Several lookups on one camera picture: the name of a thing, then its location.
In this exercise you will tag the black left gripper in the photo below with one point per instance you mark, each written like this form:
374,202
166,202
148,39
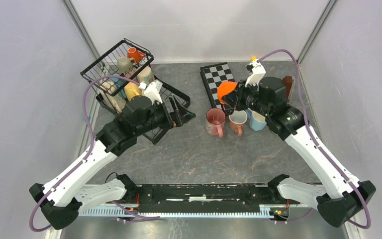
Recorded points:
177,118

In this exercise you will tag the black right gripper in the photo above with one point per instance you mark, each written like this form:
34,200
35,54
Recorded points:
234,99

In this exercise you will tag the orange cup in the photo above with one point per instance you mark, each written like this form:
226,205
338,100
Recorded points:
224,89

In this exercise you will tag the salmon pink mug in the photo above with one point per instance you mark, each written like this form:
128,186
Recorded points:
236,121

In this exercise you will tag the pink floral mug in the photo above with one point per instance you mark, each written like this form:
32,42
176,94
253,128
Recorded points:
215,120

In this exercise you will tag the light blue mug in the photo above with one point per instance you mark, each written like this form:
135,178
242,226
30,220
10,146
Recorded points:
256,121

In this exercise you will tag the tan tall cup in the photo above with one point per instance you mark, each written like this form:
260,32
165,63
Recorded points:
145,75

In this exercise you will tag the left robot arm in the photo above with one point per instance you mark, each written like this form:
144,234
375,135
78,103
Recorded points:
62,199

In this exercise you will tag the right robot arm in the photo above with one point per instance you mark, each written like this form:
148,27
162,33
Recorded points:
340,195

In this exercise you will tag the black dish rack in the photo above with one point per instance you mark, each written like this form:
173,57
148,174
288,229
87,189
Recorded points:
131,123

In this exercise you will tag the cream mug in rack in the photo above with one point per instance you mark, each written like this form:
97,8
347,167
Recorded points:
116,102

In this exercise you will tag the black white chessboard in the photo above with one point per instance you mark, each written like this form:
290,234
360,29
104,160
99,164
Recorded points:
212,76

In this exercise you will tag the brown wedge object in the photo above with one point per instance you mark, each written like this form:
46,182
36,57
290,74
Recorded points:
288,83

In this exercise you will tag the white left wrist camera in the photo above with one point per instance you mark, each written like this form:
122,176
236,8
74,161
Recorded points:
152,91

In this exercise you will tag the black wire basket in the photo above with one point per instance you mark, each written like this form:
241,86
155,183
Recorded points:
106,65

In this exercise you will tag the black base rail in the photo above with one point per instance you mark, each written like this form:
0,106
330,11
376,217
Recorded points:
203,198

